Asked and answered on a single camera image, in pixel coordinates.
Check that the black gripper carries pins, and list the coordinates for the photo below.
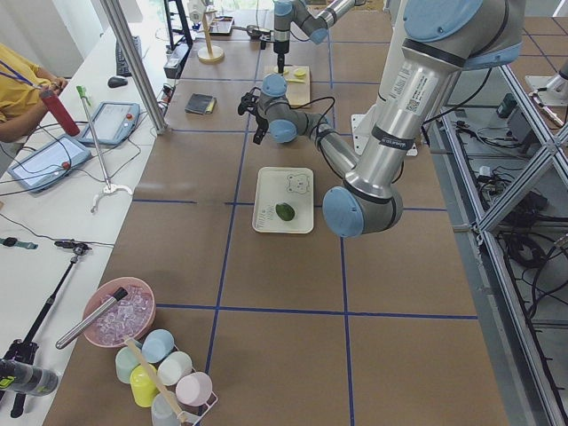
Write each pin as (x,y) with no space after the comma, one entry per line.
(280,47)
(262,121)

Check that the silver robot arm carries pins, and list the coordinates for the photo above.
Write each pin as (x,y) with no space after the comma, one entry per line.
(315,27)
(440,38)

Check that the pink bowl with ice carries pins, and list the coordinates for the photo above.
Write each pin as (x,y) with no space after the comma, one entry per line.
(132,316)

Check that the wooden cutting board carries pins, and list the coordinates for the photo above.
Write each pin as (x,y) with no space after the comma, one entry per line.
(297,94)

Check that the metal scoop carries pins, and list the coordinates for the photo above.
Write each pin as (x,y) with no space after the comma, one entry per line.
(253,31)

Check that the white rectangular tray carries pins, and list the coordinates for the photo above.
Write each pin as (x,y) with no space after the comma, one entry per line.
(292,185)

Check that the grey folded cloth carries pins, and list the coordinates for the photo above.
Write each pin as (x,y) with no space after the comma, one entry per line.
(200,104)

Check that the wooden mug tree stand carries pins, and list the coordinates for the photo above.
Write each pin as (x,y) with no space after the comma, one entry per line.
(210,53)

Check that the green avocado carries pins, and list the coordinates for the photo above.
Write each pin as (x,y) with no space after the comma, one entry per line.
(285,211)

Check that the blue teach pendant far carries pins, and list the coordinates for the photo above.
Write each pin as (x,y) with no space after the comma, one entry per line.
(115,121)

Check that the blue teach pendant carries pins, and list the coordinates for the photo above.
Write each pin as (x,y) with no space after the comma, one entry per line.
(115,121)
(48,165)

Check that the black computer mouse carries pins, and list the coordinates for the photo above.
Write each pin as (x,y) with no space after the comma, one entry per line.
(117,81)

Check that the reacher grabber tool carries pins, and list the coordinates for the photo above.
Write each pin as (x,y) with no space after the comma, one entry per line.
(109,187)

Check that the metal muddler rod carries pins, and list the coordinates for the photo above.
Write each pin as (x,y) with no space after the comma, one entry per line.
(79,328)

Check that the red bottle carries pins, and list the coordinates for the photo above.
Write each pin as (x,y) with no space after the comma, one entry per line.
(51,100)

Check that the blue teach pendant near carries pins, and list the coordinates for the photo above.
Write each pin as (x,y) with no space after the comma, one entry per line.
(48,165)

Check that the blue cup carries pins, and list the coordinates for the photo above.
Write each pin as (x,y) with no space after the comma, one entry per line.
(158,344)

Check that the person in yellow shirt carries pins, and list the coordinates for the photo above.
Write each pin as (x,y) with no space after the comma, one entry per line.
(22,82)

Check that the white cup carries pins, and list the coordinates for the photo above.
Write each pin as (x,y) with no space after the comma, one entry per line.
(174,367)

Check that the pink cup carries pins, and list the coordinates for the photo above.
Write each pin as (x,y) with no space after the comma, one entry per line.
(194,389)

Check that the green cup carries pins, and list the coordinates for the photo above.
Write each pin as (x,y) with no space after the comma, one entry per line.
(125,362)

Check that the smart watch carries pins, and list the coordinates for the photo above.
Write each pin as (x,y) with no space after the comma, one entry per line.
(14,242)

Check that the yellow cup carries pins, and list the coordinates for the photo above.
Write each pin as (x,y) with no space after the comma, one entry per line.
(142,387)

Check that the grey cup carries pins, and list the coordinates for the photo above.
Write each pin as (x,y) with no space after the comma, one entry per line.
(162,414)

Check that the black tripod stick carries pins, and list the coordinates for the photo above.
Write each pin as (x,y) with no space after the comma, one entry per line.
(18,372)

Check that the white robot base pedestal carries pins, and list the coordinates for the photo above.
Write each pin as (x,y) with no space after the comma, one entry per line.
(362,125)

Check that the aluminium frame post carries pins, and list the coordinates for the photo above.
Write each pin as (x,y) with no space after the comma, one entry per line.
(121,29)

